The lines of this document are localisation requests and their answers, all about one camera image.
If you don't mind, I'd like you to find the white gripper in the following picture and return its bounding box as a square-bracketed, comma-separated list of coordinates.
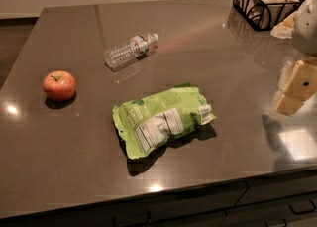
[270, 0, 317, 116]

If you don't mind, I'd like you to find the black wire basket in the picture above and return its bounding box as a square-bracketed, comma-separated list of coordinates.
[232, 0, 302, 32]

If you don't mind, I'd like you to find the black drawer handle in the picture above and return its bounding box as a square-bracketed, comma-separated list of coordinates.
[289, 200, 317, 215]

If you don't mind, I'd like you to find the red apple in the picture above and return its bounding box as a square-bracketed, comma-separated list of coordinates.
[43, 70, 76, 102]

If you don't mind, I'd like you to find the clear plastic water bottle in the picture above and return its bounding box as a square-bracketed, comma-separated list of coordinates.
[104, 33, 159, 71]

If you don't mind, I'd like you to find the green snack bag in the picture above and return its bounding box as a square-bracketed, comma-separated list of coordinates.
[112, 84, 216, 159]

